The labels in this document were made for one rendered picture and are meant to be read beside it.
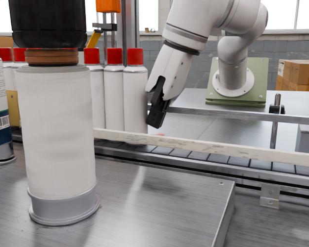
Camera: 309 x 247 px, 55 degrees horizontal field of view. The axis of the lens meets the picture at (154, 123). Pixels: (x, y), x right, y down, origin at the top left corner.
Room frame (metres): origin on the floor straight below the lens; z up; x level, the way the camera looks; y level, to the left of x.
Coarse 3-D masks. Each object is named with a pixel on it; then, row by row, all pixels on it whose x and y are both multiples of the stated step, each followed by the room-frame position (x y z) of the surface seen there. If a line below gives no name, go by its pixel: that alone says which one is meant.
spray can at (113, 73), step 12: (108, 48) 0.64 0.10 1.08; (120, 48) 0.64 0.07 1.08; (108, 60) 0.64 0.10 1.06; (120, 60) 0.64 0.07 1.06; (108, 72) 0.62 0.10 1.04; (120, 72) 0.63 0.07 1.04; (108, 84) 0.62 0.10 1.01; (120, 84) 0.63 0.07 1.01; (108, 96) 0.63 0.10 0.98; (120, 96) 0.62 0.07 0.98; (108, 108) 0.63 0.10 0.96; (120, 108) 0.62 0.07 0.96; (108, 120) 0.63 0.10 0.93; (120, 120) 0.62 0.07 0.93
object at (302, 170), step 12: (12, 132) 0.71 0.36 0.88; (96, 144) 0.61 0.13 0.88; (108, 144) 0.61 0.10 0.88; (120, 144) 0.61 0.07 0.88; (180, 156) 0.54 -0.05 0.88; (192, 156) 0.54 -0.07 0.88; (204, 156) 0.54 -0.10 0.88; (216, 156) 0.54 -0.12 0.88; (228, 156) 0.54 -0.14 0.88; (252, 168) 0.49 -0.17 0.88; (264, 168) 0.48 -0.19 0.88; (276, 168) 0.48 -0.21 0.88; (288, 168) 0.48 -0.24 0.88; (300, 168) 0.48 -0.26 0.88
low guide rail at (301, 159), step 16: (96, 128) 0.62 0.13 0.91; (144, 144) 0.57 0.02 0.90; (160, 144) 0.55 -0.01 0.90; (176, 144) 0.54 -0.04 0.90; (192, 144) 0.53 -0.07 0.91; (208, 144) 0.52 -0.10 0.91; (224, 144) 0.51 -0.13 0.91; (272, 160) 0.47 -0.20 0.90; (288, 160) 0.47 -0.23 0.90; (304, 160) 0.46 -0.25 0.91
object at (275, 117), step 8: (168, 112) 0.63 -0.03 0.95; (176, 112) 0.62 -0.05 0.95; (184, 112) 0.61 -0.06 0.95; (192, 112) 0.61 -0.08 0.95; (200, 112) 0.60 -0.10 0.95; (208, 112) 0.59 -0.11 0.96; (216, 112) 0.59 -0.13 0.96; (224, 112) 0.58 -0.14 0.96; (232, 112) 0.58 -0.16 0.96; (240, 112) 0.57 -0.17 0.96; (248, 112) 0.57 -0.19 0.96; (256, 112) 0.57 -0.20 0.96; (264, 120) 0.55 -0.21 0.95; (272, 120) 0.55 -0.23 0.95; (280, 120) 0.54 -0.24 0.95; (288, 120) 0.54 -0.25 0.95; (296, 120) 0.53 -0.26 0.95; (304, 120) 0.53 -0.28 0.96
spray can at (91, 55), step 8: (88, 48) 0.64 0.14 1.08; (96, 48) 0.65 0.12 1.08; (88, 56) 0.64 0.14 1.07; (96, 56) 0.64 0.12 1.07; (88, 64) 0.64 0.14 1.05; (96, 64) 0.65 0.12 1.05; (96, 72) 0.63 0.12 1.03; (96, 80) 0.63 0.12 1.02; (96, 88) 0.63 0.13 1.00; (96, 96) 0.63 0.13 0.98; (96, 104) 0.63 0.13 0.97; (104, 104) 0.65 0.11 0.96; (96, 112) 0.63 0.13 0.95; (104, 112) 0.65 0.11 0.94; (96, 120) 0.63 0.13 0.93; (104, 120) 0.65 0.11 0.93; (104, 128) 0.64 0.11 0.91
